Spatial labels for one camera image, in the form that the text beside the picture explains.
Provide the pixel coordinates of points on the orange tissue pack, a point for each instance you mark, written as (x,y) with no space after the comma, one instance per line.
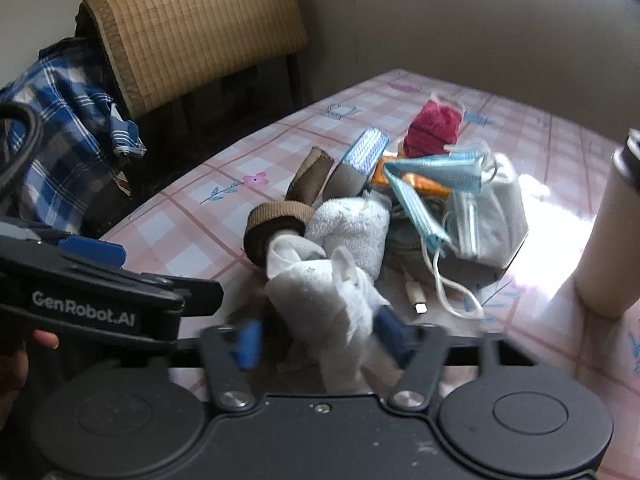
(423,186)

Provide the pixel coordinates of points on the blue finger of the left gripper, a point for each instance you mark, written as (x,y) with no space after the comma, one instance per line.
(95,250)

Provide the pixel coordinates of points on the white drawstring pouch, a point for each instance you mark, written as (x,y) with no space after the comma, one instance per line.
(489,226)

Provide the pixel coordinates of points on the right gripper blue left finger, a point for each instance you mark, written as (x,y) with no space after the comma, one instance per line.
(227,353)

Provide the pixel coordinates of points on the chair with bamboo mat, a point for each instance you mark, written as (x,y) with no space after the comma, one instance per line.
(157,51)

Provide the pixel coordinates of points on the red knitted pouch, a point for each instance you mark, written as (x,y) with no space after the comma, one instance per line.
(436,126)

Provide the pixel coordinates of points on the blue white striped packet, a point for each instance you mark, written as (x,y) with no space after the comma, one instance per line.
(354,170)

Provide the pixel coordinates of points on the brown sock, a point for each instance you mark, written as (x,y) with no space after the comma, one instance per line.
(291,214)

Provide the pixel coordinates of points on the white cloth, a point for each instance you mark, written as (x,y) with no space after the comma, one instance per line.
(322,285)

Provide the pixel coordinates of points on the white cup with black lid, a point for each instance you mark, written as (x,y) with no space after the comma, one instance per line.
(607,276)

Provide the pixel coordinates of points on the blue surgical mask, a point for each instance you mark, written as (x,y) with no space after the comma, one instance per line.
(440,175)

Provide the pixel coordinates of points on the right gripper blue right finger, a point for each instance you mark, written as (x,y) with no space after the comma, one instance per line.
(420,351)

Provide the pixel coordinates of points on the person's left hand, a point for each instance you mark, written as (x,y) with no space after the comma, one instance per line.
(14,369)

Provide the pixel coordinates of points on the blue plaid shirt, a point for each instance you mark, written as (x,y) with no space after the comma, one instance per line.
(85,142)

